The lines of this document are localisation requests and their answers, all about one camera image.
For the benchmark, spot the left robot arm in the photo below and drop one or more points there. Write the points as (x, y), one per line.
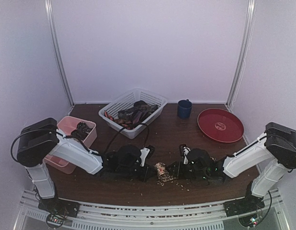
(44, 138)

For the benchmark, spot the aluminium front rail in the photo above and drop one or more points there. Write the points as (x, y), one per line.
(205, 216)

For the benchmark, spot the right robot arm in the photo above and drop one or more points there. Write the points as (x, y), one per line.
(277, 144)

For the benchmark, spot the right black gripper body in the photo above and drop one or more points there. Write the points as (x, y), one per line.
(179, 170)

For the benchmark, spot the white perforated plastic basket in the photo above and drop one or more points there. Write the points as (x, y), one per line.
(127, 101)

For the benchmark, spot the right frame post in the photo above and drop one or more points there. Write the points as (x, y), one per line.
(241, 62)

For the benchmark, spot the paisley patterned tie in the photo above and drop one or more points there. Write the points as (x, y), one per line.
(163, 172)

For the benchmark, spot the frame post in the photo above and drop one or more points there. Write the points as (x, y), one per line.
(241, 62)
(57, 53)

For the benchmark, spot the red round plate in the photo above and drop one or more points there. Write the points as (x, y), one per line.
(220, 125)

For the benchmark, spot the left frame post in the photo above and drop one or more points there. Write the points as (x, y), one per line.
(57, 53)

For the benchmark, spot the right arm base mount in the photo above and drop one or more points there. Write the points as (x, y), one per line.
(241, 206)

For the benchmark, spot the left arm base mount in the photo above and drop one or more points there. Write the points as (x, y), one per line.
(59, 207)

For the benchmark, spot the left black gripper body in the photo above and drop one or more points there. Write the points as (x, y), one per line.
(143, 177)

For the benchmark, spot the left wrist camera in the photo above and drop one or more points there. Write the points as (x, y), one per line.
(146, 153)

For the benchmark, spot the rolled dark tie in organizer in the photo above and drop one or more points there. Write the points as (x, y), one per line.
(82, 131)

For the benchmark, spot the pink compartment organizer box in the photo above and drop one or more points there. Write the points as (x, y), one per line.
(67, 125)

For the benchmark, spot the dark ties in basket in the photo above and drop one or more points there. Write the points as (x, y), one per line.
(130, 118)

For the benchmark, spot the dark blue mug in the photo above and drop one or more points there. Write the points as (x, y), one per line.
(184, 109)

